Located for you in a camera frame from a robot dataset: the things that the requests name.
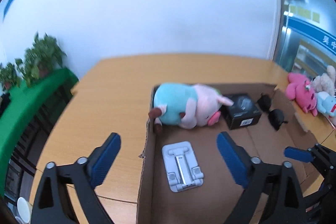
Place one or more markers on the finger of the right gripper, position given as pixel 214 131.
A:
pixel 298 154

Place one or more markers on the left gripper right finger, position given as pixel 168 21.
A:
pixel 285 202

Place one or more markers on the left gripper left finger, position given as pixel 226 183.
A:
pixel 52 202

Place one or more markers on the light blue phone stand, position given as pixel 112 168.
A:
pixel 181 166

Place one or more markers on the white cup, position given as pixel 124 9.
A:
pixel 24 209

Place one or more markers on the black sunglasses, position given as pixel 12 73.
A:
pixel 275 116

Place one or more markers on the light blue plush toy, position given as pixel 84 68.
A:
pixel 326 104

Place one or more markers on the brown cardboard box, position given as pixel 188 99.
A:
pixel 215 199

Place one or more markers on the pink plush toy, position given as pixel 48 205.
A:
pixel 300 90

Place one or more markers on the black product box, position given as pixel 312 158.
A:
pixel 243 113

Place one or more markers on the beige plush bear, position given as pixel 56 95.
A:
pixel 325 82

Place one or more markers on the green cloth covered table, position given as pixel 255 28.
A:
pixel 25 103

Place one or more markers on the pig plush toy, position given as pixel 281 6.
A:
pixel 186 106

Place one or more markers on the small potted plant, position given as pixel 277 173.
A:
pixel 9 77

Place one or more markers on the potted green plant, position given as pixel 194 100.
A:
pixel 42 58

